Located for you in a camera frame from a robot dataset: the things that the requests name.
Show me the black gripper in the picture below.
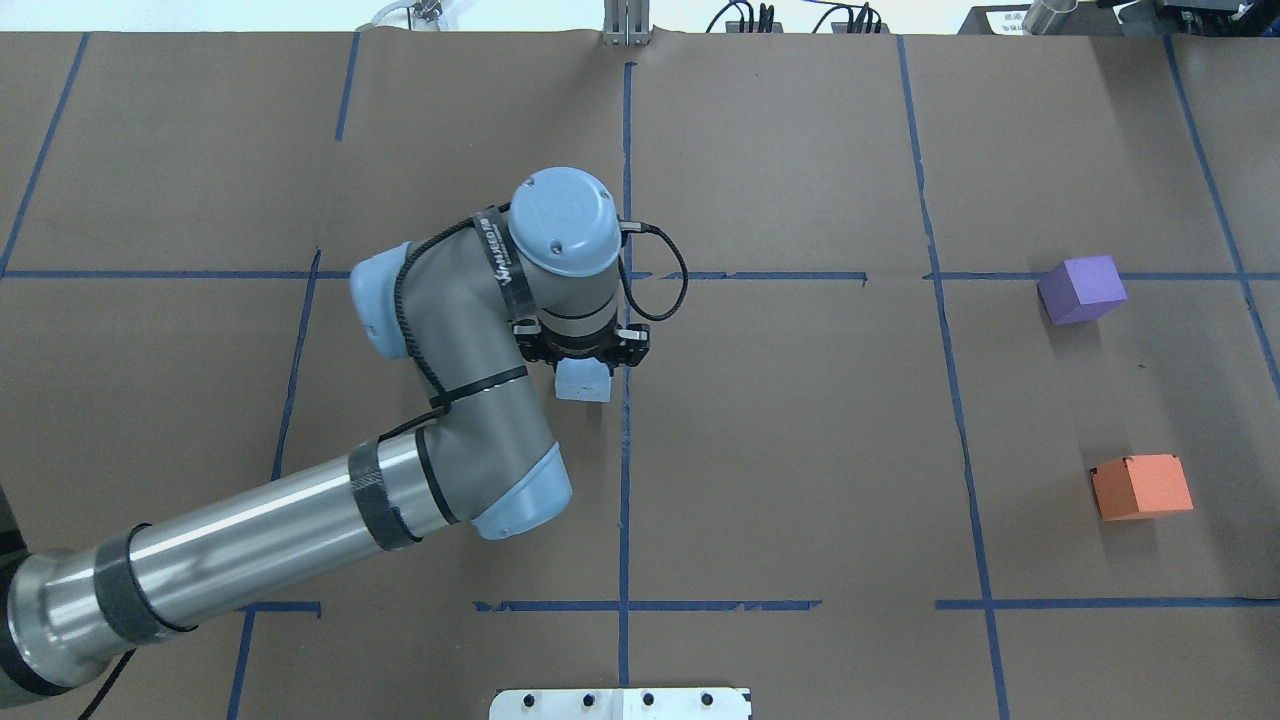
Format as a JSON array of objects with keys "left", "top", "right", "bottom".
[{"left": 512, "top": 319, "right": 652, "bottom": 370}]

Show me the light blue foam block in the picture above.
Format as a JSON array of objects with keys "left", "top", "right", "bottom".
[{"left": 554, "top": 357, "right": 612, "bottom": 404}]

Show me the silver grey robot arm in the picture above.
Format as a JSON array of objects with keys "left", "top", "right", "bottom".
[{"left": 3, "top": 167, "right": 650, "bottom": 708}]

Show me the purple block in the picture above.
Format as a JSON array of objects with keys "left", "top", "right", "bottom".
[{"left": 1037, "top": 255, "right": 1129, "bottom": 325}]

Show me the orange block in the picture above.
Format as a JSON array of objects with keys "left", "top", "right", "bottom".
[{"left": 1089, "top": 454, "right": 1194, "bottom": 521}]

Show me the short blue tape strip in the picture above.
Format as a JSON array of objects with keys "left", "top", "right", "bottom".
[{"left": 632, "top": 272, "right": 869, "bottom": 284}]

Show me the brown paper table cover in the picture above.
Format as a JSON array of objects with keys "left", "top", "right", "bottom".
[{"left": 3, "top": 29, "right": 1277, "bottom": 719}]

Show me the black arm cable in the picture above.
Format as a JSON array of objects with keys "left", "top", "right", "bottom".
[{"left": 617, "top": 219, "right": 689, "bottom": 323}]

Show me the grey metal bracket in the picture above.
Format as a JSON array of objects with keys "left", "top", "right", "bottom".
[{"left": 602, "top": 0, "right": 652, "bottom": 47}]

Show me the white metal base plate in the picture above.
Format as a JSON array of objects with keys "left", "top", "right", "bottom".
[{"left": 488, "top": 687, "right": 755, "bottom": 719}]

